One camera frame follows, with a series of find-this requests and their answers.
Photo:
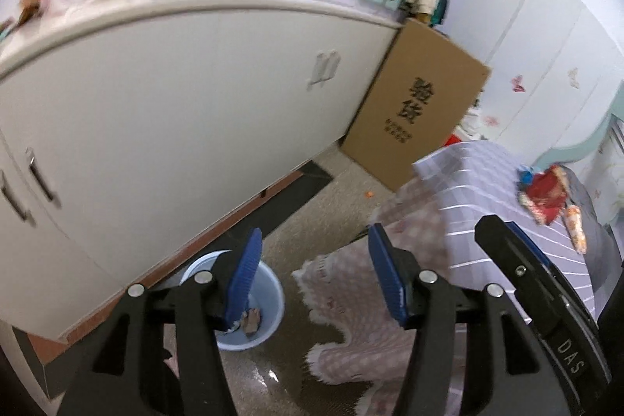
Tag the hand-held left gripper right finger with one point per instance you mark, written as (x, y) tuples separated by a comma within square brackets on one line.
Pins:
[(385, 270)]

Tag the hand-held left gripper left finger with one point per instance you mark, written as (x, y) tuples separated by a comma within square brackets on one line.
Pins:
[(243, 279)]

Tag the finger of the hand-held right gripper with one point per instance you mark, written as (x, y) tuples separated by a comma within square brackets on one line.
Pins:
[(512, 260), (531, 245)]

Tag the blue plastic wastebasket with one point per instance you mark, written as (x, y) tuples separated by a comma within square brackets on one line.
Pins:
[(265, 299)]

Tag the orange snack packet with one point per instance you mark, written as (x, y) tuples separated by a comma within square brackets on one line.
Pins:
[(574, 227)]

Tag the red fabric item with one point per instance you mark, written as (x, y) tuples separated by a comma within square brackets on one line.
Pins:
[(543, 193)]

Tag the small blue packet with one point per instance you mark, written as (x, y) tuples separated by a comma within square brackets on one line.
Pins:
[(526, 177)]

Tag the pink dotted lace undercloth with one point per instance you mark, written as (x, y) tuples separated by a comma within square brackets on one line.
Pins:
[(351, 294)]

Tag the grey checked tablecloth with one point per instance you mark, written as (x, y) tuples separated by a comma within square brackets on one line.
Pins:
[(487, 192)]

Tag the grey quilt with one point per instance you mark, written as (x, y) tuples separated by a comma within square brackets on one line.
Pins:
[(587, 201)]

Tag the pink flower sticker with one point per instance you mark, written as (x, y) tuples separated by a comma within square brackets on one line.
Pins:
[(488, 121)]

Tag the red plastic stool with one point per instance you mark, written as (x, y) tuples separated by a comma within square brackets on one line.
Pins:
[(453, 139)]

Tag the crumpled white plastic bag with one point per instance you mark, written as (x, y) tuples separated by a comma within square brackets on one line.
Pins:
[(470, 123)]

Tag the pink butterfly sticker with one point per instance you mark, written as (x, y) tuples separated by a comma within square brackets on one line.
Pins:
[(516, 83)]

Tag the large cardboard box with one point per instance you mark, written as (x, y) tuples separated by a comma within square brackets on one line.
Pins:
[(414, 104)]

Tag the pale butterfly sticker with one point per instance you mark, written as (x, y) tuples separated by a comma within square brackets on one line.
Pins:
[(573, 75)]

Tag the long white low cabinet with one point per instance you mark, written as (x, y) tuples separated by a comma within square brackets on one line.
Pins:
[(170, 104)]

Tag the white wardrobe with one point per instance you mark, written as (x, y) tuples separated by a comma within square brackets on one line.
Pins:
[(536, 31)]

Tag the green and brown small clutter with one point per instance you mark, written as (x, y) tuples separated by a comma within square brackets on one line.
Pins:
[(24, 11)]

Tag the mint bunk bed frame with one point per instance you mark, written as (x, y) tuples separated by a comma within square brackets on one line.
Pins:
[(575, 145)]

